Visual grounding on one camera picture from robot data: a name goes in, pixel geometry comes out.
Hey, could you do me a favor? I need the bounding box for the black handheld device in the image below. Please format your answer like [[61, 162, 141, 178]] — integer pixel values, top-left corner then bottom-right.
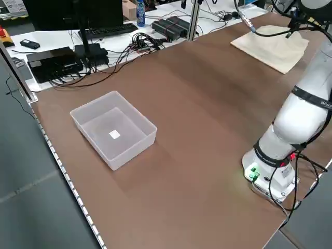
[[20, 39, 40, 50]]

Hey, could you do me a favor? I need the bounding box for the black finned power brick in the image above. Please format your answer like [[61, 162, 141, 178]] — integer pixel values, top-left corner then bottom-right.
[[152, 19, 182, 42], [165, 16, 192, 37]]

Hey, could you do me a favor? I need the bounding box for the black desk cable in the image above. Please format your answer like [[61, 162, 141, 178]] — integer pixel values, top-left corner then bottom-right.
[[49, 48, 160, 89]]

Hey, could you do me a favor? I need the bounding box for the black equipment box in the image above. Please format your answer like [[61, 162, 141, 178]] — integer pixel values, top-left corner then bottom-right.
[[26, 46, 84, 84]]

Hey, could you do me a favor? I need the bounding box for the blue drink bottle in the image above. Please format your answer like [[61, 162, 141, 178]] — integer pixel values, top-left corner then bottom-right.
[[136, 0, 146, 27]]

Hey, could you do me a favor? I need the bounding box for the black computer monitor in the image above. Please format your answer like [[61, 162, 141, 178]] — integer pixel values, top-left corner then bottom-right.
[[24, 0, 125, 32]]

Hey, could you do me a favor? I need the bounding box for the yellow box red button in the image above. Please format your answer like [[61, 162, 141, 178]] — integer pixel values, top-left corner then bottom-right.
[[0, 27, 15, 48]]

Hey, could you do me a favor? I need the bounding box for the white slotted crate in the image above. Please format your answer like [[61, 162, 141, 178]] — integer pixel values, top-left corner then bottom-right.
[[5, 0, 28, 12]]

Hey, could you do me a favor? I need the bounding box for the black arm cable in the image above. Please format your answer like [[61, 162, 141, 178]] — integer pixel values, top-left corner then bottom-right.
[[234, 0, 332, 49]]

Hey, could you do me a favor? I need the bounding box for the clear plastic bin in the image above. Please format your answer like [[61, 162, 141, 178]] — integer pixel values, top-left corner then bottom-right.
[[70, 90, 158, 171]]

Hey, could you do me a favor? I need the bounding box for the black monitor stand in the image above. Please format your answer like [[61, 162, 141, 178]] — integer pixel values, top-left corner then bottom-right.
[[74, 23, 109, 67]]

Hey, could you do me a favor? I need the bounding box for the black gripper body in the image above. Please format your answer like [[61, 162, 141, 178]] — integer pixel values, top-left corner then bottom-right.
[[289, 15, 306, 30]]

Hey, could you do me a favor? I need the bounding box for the black cable hub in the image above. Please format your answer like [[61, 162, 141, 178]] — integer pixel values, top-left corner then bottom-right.
[[128, 32, 167, 54]]

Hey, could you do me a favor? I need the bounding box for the beige tablecloth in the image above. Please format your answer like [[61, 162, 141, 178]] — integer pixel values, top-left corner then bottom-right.
[[230, 24, 310, 75]]

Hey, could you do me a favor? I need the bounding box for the black base cable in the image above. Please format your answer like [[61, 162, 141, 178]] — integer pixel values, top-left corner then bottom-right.
[[268, 149, 328, 218]]

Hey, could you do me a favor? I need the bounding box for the black keyboard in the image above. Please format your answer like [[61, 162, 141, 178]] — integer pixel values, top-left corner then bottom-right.
[[80, 23, 140, 41]]

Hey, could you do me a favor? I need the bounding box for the brown cardboard box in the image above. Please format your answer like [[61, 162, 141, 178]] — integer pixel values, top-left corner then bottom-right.
[[122, 0, 138, 23]]

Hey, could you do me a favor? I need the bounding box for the aluminium frame post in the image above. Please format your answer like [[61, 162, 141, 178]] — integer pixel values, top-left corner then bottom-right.
[[0, 41, 37, 102], [186, 0, 204, 42]]

